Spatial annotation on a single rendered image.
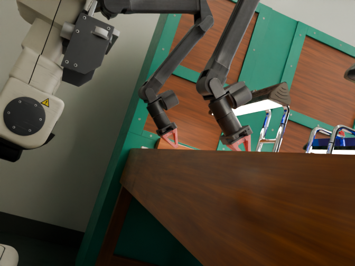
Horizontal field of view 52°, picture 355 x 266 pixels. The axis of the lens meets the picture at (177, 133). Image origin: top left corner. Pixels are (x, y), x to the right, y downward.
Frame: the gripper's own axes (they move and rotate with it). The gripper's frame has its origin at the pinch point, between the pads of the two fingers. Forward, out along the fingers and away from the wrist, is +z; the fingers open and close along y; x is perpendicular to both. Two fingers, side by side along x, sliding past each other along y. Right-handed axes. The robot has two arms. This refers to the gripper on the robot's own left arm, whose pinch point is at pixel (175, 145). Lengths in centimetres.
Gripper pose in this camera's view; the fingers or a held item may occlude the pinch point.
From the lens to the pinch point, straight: 147.8
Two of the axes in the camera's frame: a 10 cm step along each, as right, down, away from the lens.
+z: 4.8, 8.7, 1.0
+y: -2.5, 0.3, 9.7
